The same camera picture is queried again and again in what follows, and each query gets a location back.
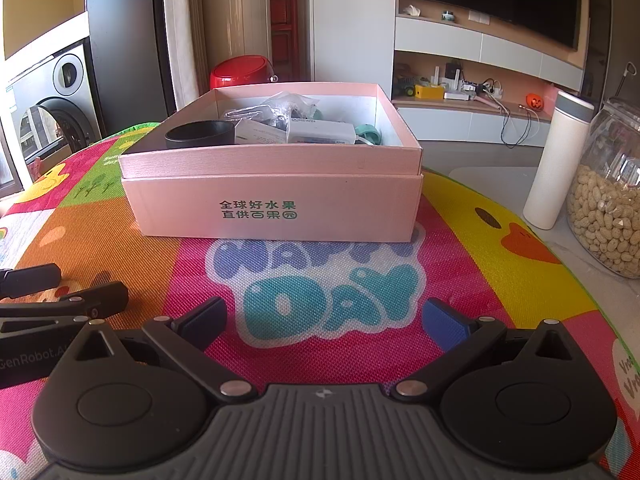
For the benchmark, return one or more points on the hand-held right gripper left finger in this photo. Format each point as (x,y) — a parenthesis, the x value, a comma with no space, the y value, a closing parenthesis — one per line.
(207,317)

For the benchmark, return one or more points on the white thermos bottle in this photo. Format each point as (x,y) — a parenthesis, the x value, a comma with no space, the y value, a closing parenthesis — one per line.
(555,175)

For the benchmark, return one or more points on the white tissue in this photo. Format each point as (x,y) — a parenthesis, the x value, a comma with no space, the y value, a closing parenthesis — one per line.
(412,9)

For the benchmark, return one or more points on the thin white rod with loop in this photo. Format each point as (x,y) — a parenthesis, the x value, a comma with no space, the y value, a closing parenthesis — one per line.
(626,72)

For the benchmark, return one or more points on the orange pumpkin toy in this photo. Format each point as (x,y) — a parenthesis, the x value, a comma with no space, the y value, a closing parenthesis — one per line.
(533,101)

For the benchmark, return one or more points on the glass jar of peanuts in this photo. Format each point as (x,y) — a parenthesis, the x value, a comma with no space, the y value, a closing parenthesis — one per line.
(607,210)

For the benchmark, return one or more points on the red trash can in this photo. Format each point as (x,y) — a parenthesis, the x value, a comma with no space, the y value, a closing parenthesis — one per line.
(240,75)

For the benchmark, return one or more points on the washer with white door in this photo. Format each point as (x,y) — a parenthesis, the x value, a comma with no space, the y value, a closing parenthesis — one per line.
(67,72)

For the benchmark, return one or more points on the washer with dark door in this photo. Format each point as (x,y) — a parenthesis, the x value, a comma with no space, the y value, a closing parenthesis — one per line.
(60,120)

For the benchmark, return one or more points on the teal plastic plug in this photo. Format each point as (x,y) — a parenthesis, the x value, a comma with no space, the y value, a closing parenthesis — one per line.
(369,133)

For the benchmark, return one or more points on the green toy truck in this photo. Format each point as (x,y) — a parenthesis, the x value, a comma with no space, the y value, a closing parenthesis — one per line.
(406,86)

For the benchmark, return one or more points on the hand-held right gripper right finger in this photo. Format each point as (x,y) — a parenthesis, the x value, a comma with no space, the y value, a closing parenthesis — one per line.
(445,325)

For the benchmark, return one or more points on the white and wood TV cabinet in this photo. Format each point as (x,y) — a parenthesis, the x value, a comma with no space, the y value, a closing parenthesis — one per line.
(440,35)

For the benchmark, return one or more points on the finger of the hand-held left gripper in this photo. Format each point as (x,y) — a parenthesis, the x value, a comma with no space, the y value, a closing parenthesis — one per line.
(30,277)
(100,297)

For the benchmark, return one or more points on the white network adapter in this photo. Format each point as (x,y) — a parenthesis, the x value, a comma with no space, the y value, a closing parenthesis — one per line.
(320,131)

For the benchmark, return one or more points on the black round cup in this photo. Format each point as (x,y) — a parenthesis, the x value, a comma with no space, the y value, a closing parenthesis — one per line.
(200,135)

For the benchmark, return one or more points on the yellow toy box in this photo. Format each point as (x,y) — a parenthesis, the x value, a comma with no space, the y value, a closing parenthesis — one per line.
(429,92)

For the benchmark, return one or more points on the clear plastic bag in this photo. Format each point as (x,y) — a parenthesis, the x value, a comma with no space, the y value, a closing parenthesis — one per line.
(280,102)

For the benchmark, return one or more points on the pink cardboard box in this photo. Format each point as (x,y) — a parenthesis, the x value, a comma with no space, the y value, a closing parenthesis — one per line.
(270,200)

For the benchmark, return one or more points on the beige curtain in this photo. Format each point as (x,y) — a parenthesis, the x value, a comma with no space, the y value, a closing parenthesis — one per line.
(187,35)

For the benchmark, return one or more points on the red wooden door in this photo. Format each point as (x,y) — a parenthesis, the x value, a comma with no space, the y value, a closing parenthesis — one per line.
(287,20)

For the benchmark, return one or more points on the colourful cartoon mat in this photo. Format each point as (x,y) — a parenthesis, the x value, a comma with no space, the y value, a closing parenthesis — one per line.
(475,280)

